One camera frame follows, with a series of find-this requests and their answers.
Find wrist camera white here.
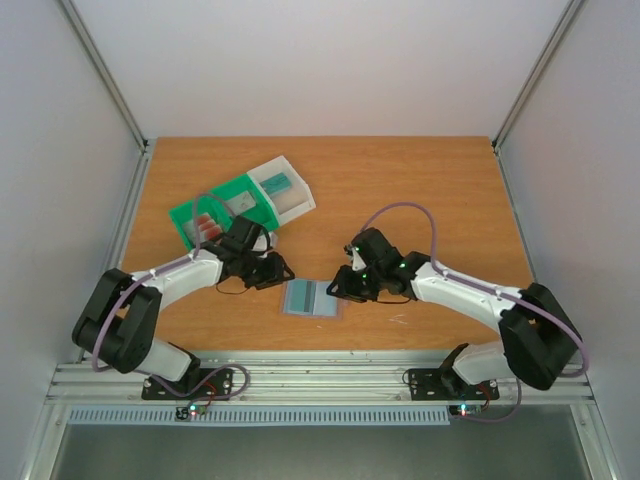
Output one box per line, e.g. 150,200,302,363
350,248,367,272
252,232,278,255

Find white translucent plastic bin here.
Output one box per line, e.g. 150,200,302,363
247,155,316,226

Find teal card in white bin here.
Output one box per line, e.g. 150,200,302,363
260,172,292,197

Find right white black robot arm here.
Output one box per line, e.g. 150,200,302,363
326,228,581,399

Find pink card holder wallet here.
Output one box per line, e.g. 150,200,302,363
281,278,343,319

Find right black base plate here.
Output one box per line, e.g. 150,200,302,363
402,368,500,401

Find green plastic bin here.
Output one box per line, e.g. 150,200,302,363
169,173,279,250

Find aluminium corner post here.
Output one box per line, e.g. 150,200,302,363
491,0,587,156
55,0,148,153

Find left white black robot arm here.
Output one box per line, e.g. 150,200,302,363
71,216,295,398

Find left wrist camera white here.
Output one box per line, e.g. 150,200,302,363
252,232,278,255

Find red circle card in bin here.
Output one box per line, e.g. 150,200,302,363
182,213,216,230

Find right aluminium corner post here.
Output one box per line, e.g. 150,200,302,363
491,0,587,156

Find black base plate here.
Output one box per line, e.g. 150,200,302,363
402,368,500,401
141,368,233,401

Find left aluminium corner post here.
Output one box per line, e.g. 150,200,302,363
55,0,148,153

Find left small circuit board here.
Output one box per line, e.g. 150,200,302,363
174,404,208,421

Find teal striped card in holder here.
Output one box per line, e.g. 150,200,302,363
283,279,316,315

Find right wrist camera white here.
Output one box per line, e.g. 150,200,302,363
350,248,367,272

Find small circuit board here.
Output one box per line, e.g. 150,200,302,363
449,403,488,417
174,404,208,421

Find grey card in green bin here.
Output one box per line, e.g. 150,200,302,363
226,190,257,216

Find grey slotted cable duct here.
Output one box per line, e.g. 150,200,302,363
68,406,450,427

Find aluminium rail frame front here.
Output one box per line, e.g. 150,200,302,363
44,349,596,406

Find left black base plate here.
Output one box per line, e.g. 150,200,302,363
141,368,233,401

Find right small circuit board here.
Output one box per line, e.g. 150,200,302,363
449,403,488,417

